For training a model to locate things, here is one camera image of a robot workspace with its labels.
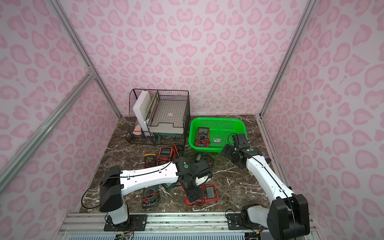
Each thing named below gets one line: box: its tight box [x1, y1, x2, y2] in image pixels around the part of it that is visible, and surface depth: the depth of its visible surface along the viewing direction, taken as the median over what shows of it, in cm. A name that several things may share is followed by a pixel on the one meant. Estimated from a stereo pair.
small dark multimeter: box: [194, 153, 214, 166], surface depth 94 cm
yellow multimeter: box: [143, 153, 157, 169], surface depth 94 cm
